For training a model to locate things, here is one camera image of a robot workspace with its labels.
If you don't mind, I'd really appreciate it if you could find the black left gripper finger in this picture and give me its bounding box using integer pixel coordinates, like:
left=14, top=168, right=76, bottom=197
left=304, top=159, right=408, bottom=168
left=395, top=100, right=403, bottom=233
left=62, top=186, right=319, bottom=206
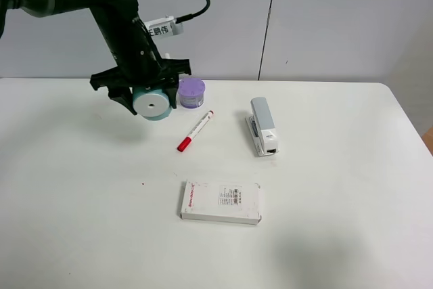
left=108, top=87, right=136, bottom=116

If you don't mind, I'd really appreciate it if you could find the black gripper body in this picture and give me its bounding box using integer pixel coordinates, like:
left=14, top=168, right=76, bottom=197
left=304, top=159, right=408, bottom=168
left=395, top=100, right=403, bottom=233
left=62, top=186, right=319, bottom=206
left=90, top=40, right=191, bottom=90

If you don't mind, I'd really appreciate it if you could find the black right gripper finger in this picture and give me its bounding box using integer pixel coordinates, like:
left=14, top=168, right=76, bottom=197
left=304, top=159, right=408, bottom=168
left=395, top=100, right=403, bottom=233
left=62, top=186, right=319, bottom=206
left=163, top=79, right=179, bottom=109

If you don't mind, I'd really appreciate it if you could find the teal pencil sharpener with crank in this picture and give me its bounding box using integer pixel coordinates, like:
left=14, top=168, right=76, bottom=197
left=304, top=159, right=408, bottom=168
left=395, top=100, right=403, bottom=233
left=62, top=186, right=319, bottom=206
left=133, top=88, right=172, bottom=120

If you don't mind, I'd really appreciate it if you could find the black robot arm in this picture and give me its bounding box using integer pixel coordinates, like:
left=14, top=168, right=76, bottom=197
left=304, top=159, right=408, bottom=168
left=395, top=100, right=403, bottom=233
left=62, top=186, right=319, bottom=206
left=1, top=0, right=191, bottom=114

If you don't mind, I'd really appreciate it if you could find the white and grey stapler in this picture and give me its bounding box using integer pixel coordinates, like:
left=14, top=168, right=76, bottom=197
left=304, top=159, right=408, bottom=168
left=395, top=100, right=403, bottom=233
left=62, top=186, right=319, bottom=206
left=246, top=97, right=279, bottom=156

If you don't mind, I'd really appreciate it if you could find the purple round lidded container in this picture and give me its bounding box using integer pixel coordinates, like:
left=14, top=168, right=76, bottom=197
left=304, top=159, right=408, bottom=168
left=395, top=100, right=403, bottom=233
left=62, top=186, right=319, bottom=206
left=178, top=78, right=206, bottom=109

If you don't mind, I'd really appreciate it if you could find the red capped whiteboard marker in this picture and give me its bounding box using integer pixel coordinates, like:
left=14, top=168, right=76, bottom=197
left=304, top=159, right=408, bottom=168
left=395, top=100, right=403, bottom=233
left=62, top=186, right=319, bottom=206
left=177, top=110, right=214, bottom=152

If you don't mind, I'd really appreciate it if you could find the white flat cardboard box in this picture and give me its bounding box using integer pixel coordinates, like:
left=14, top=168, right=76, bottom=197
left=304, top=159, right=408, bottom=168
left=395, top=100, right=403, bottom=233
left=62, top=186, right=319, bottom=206
left=179, top=181, right=262, bottom=225

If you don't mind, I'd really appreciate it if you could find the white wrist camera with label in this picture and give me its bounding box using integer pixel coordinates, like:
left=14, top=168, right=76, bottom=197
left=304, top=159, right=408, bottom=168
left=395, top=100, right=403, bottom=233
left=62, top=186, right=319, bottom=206
left=144, top=16, right=183, bottom=39

